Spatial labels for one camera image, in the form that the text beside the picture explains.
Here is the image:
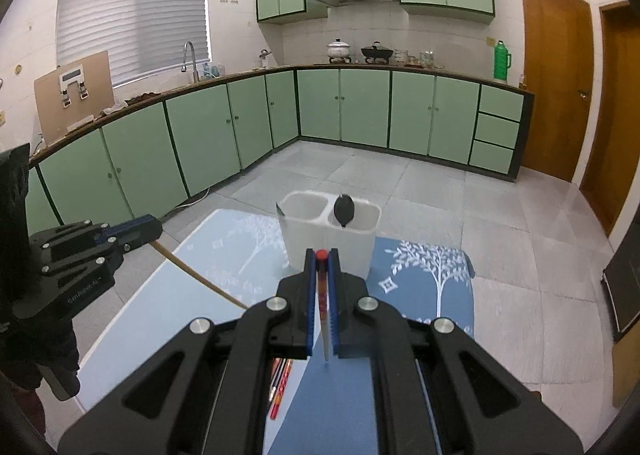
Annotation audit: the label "steel kitchen faucet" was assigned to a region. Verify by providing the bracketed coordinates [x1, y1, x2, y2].
[181, 41, 201, 84]

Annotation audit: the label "cardboard box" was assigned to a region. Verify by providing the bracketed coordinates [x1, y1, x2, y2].
[612, 331, 640, 408]

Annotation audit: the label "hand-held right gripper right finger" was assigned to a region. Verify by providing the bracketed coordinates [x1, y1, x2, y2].
[329, 250, 585, 455]

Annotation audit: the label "green thermos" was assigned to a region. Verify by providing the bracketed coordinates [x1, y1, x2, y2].
[493, 40, 514, 81]

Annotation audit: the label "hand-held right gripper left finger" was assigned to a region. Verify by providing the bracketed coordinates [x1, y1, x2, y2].
[57, 250, 321, 455]

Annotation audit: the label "red patterned chopstick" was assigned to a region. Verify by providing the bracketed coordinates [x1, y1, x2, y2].
[270, 359, 294, 420]

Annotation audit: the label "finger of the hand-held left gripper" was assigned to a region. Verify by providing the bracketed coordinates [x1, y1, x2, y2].
[29, 216, 164, 249]
[41, 236, 134, 277]

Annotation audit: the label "person's left forearm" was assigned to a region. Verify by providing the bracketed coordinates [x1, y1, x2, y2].
[0, 319, 78, 403]

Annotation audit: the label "cardboard board with bracket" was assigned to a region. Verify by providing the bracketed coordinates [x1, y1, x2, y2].
[34, 51, 115, 144]

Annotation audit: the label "black glass-front cabinet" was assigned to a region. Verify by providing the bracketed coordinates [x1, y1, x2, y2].
[602, 235, 640, 342]

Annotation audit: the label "black wok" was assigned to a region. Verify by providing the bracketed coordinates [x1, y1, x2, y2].
[361, 41, 396, 61]

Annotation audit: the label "black chopstick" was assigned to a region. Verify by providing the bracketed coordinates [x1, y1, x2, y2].
[270, 357, 286, 406]

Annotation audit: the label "blue tree-print tablecloth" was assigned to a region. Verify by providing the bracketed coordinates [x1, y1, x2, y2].
[75, 208, 476, 455]

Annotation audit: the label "white two-compartment utensil holder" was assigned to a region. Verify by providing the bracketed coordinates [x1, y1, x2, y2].
[276, 190, 382, 280]

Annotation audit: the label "green base cabinets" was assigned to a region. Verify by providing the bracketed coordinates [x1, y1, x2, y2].
[25, 66, 535, 236]

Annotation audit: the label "red-tipped chopstick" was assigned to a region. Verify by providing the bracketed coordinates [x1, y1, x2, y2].
[315, 249, 332, 364]

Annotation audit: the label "white window blind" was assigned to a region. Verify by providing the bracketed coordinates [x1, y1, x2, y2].
[56, 0, 211, 87]

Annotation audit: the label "white floor cable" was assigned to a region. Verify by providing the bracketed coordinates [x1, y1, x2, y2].
[174, 186, 212, 209]

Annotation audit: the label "black spoon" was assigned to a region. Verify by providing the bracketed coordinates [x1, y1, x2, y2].
[333, 194, 355, 228]

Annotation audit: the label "wooden chopstick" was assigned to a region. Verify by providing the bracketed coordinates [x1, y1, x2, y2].
[152, 241, 250, 310]

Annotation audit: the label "glass jars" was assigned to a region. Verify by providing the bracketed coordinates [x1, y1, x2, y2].
[395, 49, 437, 68]

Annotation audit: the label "brown wooden door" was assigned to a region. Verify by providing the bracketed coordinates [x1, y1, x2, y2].
[580, 0, 640, 237]
[520, 0, 595, 183]

